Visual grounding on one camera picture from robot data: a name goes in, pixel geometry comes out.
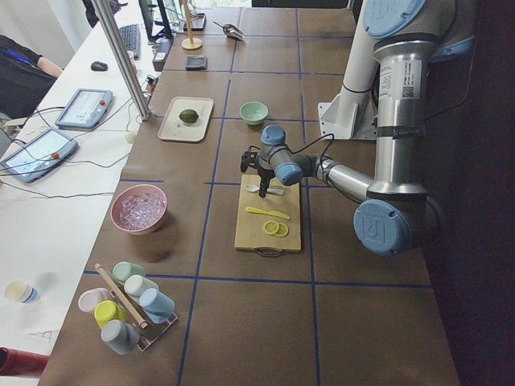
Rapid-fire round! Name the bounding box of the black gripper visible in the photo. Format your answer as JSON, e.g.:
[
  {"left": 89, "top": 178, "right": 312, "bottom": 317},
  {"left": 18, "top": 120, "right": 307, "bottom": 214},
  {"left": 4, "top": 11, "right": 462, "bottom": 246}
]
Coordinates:
[{"left": 257, "top": 158, "right": 275, "bottom": 198}]

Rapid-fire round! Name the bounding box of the white plastic spoon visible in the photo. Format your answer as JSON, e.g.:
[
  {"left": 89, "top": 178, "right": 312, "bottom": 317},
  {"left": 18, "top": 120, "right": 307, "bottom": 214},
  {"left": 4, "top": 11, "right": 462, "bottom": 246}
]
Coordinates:
[{"left": 245, "top": 184, "right": 284, "bottom": 195}]

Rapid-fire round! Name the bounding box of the mint green bowl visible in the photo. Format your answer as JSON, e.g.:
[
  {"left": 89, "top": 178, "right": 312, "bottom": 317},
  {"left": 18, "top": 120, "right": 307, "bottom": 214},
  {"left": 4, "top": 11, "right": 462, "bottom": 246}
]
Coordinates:
[{"left": 239, "top": 101, "right": 269, "bottom": 125}]

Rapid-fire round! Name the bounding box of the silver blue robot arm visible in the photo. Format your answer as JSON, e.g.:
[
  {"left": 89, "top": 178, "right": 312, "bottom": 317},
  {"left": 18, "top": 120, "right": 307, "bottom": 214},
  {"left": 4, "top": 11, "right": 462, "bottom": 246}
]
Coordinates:
[{"left": 241, "top": 1, "right": 479, "bottom": 256}]

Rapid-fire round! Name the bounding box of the pink bowl of ice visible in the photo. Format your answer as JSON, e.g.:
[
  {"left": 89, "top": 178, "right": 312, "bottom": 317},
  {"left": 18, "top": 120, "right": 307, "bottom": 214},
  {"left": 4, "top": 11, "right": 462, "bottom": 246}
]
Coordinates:
[{"left": 110, "top": 183, "right": 167, "bottom": 235}]

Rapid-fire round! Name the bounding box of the yellow plastic knife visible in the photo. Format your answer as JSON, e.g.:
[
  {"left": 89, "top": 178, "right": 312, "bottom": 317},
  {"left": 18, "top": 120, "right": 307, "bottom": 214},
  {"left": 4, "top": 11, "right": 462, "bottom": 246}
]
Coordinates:
[{"left": 245, "top": 206, "right": 290, "bottom": 220}]

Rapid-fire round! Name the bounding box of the bamboo cutting board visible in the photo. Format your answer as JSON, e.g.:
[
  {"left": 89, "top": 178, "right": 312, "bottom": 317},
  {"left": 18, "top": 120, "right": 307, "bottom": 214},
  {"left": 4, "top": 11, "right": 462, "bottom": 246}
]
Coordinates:
[{"left": 234, "top": 175, "right": 302, "bottom": 253}]

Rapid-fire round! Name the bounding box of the yellow lemon slice upper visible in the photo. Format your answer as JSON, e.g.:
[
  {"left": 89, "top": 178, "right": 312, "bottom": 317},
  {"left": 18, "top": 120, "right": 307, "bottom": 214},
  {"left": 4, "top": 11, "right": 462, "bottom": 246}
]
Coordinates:
[{"left": 263, "top": 220, "right": 281, "bottom": 235}]

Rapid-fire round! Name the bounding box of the yellow lemon slice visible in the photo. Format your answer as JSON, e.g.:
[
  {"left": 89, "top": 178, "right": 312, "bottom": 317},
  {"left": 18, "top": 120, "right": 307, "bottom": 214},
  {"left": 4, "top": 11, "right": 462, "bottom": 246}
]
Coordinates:
[
  {"left": 275, "top": 222, "right": 289, "bottom": 237},
  {"left": 263, "top": 220, "right": 281, "bottom": 235}
]

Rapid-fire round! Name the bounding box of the yellow lemon slice lower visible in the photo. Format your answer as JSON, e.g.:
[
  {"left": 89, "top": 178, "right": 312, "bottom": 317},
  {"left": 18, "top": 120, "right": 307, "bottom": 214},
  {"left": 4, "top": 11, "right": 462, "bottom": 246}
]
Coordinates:
[{"left": 275, "top": 222, "right": 289, "bottom": 237}]

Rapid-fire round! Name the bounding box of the green lime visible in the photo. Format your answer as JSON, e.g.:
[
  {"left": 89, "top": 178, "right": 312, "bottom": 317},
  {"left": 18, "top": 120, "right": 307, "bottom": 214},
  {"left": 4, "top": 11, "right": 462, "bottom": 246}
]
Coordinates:
[{"left": 179, "top": 109, "right": 200, "bottom": 125}]

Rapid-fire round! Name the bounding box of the cream rabbit tray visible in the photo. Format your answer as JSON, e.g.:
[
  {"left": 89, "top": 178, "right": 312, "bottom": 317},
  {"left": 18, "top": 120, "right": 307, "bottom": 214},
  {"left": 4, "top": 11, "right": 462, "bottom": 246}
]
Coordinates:
[{"left": 158, "top": 96, "right": 214, "bottom": 142}]

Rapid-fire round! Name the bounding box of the white pillar with base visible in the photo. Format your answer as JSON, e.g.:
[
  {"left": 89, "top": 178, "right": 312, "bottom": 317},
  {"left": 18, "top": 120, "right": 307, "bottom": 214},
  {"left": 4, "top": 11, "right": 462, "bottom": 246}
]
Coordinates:
[{"left": 318, "top": 12, "right": 378, "bottom": 140}]

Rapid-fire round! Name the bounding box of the grey folded cloth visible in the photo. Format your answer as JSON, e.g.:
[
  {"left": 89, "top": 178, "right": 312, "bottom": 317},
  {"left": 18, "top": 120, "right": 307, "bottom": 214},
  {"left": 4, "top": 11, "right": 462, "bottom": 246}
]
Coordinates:
[{"left": 185, "top": 55, "right": 208, "bottom": 71}]

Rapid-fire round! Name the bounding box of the metal ice scoop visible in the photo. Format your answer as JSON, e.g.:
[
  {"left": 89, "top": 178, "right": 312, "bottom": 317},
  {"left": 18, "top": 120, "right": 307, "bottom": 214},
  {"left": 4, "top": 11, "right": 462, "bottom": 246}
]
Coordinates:
[{"left": 212, "top": 20, "right": 245, "bottom": 41}]

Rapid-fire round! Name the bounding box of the wooden mug tree stand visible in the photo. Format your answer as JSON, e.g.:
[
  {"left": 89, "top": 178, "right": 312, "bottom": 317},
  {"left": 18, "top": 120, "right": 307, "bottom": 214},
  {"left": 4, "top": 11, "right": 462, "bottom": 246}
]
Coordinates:
[{"left": 181, "top": 0, "right": 203, "bottom": 51}]

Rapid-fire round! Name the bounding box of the light blue pastel cup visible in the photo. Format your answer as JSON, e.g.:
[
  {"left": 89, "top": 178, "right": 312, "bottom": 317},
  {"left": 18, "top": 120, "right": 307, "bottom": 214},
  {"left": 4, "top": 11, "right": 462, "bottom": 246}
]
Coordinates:
[{"left": 138, "top": 288, "right": 175, "bottom": 323}]

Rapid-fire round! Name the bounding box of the white pastel cup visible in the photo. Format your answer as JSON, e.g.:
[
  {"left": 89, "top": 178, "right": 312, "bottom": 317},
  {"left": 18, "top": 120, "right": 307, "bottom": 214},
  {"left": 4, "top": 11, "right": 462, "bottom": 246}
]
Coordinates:
[{"left": 124, "top": 274, "right": 159, "bottom": 298}]

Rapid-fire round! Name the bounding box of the green pastel cup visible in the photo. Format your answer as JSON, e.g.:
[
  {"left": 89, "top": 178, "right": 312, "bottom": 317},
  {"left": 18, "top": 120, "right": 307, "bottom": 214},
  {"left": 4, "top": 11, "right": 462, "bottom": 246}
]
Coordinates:
[{"left": 112, "top": 261, "right": 146, "bottom": 285}]

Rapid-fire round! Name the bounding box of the black power box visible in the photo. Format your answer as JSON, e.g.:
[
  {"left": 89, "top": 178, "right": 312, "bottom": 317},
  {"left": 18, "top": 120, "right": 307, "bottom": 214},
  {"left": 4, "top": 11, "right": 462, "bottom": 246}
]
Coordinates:
[{"left": 152, "top": 39, "right": 173, "bottom": 72}]

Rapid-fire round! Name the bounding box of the black monitor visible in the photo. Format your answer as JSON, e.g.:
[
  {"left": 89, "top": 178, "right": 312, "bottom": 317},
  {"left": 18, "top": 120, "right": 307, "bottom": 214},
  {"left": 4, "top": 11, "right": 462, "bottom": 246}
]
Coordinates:
[{"left": 138, "top": 0, "right": 174, "bottom": 44}]

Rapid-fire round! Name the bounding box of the far teach pendant tablet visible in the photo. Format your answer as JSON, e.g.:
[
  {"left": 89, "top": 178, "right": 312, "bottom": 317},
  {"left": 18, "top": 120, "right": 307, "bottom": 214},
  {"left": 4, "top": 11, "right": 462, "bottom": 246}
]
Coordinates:
[{"left": 55, "top": 88, "right": 113, "bottom": 131}]

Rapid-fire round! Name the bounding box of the teach pendant tablet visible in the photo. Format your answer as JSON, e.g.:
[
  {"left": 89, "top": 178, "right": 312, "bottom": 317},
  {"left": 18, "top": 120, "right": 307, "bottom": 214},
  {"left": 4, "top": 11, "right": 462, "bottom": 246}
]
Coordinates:
[
  {"left": 1, "top": 128, "right": 79, "bottom": 183},
  {"left": 55, "top": 88, "right": 113, "bottom": 131}
]

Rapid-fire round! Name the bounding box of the black keyboard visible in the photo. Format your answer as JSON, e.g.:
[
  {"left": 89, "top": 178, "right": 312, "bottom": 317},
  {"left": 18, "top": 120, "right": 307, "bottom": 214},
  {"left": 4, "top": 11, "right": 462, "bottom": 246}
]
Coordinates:
[{"left": 118, "top": 24, "right": 141, "bottom": 60}]

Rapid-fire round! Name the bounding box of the yellow pastel cup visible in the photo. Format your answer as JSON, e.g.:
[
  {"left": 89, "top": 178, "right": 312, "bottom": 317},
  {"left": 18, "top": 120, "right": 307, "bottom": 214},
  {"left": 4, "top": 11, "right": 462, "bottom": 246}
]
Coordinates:
[{"left": 93, "top": 300, "right": 128, "bottom": 329}]

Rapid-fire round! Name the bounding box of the black computer mouse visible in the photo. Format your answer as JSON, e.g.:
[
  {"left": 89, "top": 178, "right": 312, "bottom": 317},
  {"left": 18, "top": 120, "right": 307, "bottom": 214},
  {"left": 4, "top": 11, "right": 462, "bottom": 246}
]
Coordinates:
[{"left": 90, "top": 61, "right": 109, "bottom": 72}]

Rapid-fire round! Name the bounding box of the grey pastel cup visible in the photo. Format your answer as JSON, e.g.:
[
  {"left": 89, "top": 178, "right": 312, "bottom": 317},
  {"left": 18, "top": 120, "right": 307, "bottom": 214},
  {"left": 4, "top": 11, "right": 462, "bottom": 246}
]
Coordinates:
[{"left": 101, "top": 319, "right": 140, "bottom": 355}]

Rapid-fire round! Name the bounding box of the pink pastel cup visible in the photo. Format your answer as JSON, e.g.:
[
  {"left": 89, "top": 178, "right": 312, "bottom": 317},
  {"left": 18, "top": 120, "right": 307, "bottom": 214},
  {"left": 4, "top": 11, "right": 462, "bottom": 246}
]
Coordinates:
[{"left": 77, "top": 287, "right": 113, "bottom": 314}]

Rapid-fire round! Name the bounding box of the near teach pendant tablet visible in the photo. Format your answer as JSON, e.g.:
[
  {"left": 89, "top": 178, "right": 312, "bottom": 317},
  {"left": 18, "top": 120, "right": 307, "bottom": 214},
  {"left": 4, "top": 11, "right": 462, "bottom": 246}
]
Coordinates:
[{"left": 1, "top": 128, "right": 79, "bottom": 183}]

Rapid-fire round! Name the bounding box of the person in black shirt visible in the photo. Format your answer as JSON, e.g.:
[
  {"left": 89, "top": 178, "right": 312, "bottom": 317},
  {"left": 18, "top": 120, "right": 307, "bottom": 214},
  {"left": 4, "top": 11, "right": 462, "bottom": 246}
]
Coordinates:
[{"left": 1, "top": 35, "right": 63, "bottom": 119}]

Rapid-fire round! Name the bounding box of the paper cup on desk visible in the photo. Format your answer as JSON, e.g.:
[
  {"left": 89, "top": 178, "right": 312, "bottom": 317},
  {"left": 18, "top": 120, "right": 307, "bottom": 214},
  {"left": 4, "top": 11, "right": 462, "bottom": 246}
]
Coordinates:
[{"left": 4, "top": 281, "right": 39, "bottom": 304}]

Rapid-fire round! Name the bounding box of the red cylinder object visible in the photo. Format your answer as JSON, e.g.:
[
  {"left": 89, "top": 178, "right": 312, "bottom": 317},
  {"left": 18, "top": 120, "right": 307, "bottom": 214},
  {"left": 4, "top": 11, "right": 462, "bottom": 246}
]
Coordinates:
[{"left": 1, "top": 347, "right": 50, "bottom": 378}]

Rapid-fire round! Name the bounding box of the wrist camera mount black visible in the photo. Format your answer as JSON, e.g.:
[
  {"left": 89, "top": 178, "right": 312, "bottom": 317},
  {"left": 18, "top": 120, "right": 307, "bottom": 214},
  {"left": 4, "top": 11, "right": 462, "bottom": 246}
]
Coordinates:
[{"left": 240, "top": 146, "right": 261, "bottom": 174}]

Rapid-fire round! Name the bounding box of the wooden rack handle rod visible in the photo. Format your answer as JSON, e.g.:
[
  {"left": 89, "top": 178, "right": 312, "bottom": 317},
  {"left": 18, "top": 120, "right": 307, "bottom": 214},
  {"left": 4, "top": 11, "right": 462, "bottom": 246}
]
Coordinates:
[{"left": 94, "top": 264, "right": 150, "bottom": 329}]

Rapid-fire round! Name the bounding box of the white wire cup rack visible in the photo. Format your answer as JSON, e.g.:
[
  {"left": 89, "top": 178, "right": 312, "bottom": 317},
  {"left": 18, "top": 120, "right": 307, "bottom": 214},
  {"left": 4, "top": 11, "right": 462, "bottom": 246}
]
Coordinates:
[{"left": 114, "top": 289, "right": 178, "bottom": 351}]

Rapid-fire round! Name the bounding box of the aluminium frame post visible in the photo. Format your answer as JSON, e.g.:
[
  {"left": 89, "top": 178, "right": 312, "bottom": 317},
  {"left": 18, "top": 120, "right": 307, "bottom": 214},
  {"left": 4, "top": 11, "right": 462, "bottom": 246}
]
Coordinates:
[{"left": 92, "top": 0, "right": 151, "bottom": 121}]

